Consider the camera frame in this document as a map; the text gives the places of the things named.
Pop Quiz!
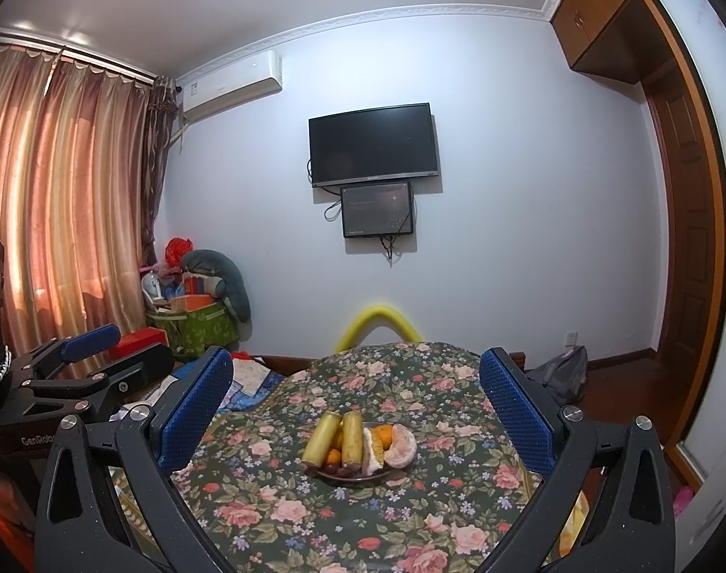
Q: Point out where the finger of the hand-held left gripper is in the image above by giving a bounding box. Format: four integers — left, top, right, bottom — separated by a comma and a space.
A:
11, 343, 176, 426
13, 324, 123, 384

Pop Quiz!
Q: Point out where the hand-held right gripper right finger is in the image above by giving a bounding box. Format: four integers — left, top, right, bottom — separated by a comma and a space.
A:
479, 346, 677, 573

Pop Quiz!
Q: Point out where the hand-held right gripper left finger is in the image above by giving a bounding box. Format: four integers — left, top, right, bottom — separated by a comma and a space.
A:
33, 346, 235, 573

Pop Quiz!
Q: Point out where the pink peeled pomelo piece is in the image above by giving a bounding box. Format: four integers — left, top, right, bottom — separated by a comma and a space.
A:
384, 426, 416, 470

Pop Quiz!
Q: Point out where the yellow-green sugarcane piece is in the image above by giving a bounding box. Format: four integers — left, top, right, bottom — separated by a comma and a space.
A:
301, 412, 343, 467
341, 411, 364, 470

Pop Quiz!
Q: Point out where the dark brown plate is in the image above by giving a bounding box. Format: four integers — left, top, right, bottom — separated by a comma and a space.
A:
306, 421, 416, 487

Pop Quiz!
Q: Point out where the red flat box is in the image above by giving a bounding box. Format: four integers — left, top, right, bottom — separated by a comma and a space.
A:
115, 328, 168, 360

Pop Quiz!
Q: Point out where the grey bag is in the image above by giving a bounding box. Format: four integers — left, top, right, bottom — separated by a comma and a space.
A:
525, 346, 589, 407

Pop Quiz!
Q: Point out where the blue and white quilt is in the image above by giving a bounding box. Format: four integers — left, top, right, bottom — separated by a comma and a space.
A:
223, 352, 288, 413

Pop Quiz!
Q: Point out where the green floral storage box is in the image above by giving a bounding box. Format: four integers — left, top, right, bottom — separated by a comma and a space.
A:
145, 298, 238, 356

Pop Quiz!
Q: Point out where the grey plush toy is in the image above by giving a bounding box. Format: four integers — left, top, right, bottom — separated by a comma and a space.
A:
180, 249, 252, 320

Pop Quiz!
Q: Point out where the red plastic bag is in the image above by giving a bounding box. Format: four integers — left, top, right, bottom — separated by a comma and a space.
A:
165, 237, 195, 266

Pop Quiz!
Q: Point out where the pink curtain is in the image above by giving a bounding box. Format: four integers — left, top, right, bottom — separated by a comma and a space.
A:
0, 30, 177, 371

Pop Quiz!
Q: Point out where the floral blanket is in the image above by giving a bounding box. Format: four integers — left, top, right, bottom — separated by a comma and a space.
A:
109, 341, 585, 573

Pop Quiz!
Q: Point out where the wooden door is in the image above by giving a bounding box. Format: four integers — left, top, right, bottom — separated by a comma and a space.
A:
643, 42, 726, 448

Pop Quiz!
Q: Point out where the white air conditioner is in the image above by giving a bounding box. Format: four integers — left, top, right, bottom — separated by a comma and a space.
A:
175, 49, 284, 126

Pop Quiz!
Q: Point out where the wooden overhead cabinet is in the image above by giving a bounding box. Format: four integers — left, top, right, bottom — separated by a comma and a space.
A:
550, 0, 677, 87

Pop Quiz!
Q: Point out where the black cable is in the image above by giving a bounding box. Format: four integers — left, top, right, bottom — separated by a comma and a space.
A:
380, 233, 407, 265

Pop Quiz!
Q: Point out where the small black wall monitor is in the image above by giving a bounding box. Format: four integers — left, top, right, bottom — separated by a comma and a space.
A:
341, 182, 415, 238

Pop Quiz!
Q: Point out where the black wall television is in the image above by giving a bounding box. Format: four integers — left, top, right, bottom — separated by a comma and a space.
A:
308, 103, 440, 189

